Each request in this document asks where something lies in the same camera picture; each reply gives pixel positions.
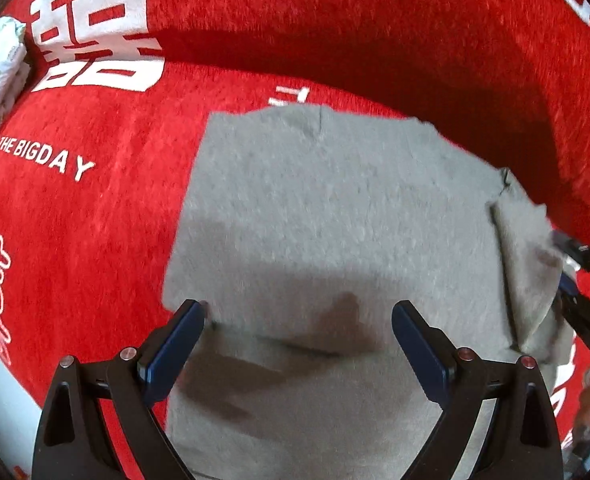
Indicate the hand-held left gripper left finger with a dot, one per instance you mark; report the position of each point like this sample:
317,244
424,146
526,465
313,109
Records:
177,342

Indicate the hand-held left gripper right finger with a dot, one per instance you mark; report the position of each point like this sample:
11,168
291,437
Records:
417,342

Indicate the grey knitted garment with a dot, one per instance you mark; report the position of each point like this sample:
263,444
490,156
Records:
335,260

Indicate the red printed blanket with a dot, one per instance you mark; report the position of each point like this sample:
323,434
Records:
325,35

